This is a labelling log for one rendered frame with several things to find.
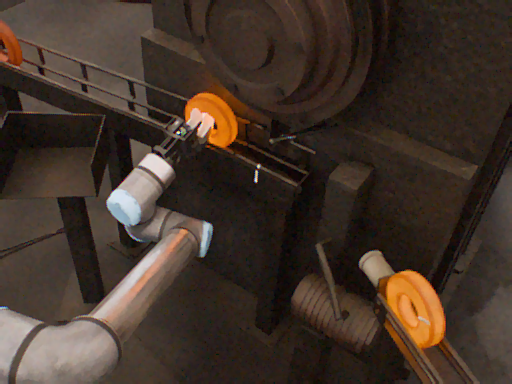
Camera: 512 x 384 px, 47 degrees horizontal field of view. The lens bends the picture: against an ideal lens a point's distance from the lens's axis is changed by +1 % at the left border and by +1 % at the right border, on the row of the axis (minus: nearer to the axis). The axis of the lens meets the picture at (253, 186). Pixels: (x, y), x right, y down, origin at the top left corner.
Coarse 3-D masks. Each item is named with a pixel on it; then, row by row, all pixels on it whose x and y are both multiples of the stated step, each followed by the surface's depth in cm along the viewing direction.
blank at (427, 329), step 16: (416, 272) 121; (400, 288) 122; (416, 288) 117; (400, 304) 125; (416, 304) 118; (432, 304) 115; (416, 320) 124; (432, 320) 115; (416, 336) 121; (432, 336) 116
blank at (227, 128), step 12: (204, 96) 153; (216, 96) 153; (192, 108) 157; (204, 108) 154; (216, 108) 151; (228, 108) 152; (216, 120) 154; (228, 120) 152; (216, 132) 157; (228, 132) 154; (216, 144) 159; (228, 144) 157
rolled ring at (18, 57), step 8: (0, 24) 191; (0, 32) 191; (8, 32) 192; (8, 40) 192; (16, 40) 194; (8, 48) 194; (16, 48) 194; (0, 56) 204; (16, 56) 196; (16, 64) 199
